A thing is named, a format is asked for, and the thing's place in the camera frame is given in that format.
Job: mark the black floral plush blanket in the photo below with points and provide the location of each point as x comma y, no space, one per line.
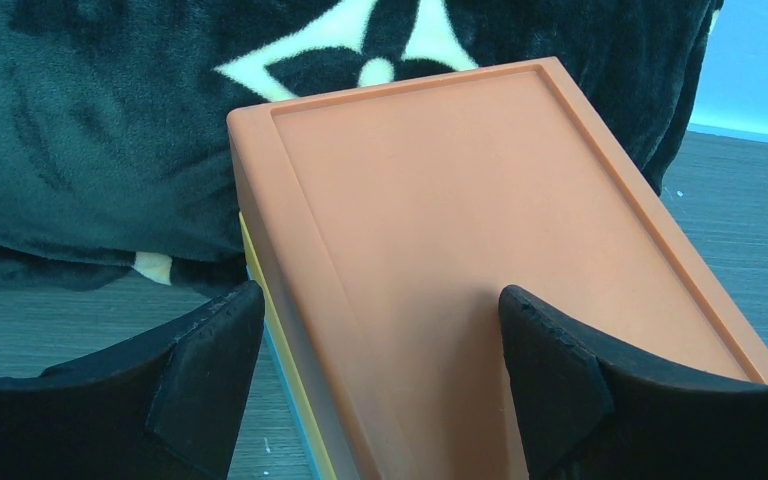
114,155

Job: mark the orange drawer organizer box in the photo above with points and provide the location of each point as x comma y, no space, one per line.
383,224

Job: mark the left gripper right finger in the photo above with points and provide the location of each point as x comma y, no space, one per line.
591,406

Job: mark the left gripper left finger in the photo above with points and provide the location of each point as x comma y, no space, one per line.
165,404

